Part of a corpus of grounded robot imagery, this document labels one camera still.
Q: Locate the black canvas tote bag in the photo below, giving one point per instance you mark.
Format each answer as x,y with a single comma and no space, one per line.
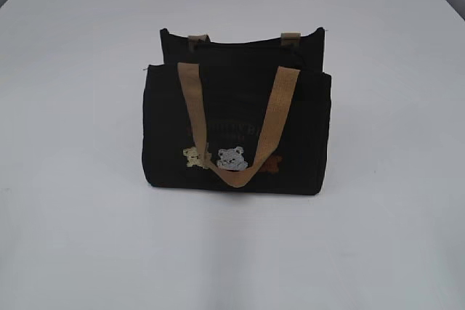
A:
240,117

